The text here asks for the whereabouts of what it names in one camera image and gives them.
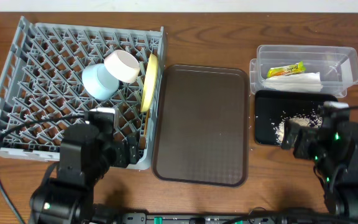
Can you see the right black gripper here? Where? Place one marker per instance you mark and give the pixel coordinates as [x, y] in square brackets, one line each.
[306, 135]

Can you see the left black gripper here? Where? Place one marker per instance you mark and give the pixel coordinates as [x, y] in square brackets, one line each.
[132, 151]

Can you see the rice food scraps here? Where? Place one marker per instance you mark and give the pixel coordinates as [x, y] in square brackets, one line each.
[305, 120]

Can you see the wooden chopstick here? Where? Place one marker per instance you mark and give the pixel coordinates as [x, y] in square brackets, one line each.
[146, 123]

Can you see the light blue bowl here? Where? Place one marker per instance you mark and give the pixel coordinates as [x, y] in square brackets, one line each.
[98, 82]

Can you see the green orange snack wrapper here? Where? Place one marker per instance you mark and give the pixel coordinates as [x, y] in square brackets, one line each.
[287, 70]

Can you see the yellow round plate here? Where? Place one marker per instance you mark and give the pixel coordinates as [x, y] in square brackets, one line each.
[149, 83]

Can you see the white pink small bowl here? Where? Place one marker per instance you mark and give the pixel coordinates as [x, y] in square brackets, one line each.
[122, 65]

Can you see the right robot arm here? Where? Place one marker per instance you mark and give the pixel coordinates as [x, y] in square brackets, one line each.
[333, 148]

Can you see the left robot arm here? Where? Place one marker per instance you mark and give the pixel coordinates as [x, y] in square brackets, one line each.
[66, 193]

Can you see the black waste tray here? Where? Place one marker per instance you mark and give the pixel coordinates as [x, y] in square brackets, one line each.
[271, 105]

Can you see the clear plastic waste bin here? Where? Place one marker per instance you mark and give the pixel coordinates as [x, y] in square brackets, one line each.
[337, 66]

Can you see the grey plastic dishwasher rack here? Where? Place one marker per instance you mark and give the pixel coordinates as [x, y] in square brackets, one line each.
[41, 84]

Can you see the dark brown serving tray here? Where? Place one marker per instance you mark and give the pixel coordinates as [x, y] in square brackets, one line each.
[202, 133]

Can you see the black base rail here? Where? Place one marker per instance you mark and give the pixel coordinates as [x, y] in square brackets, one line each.
[258, 217]

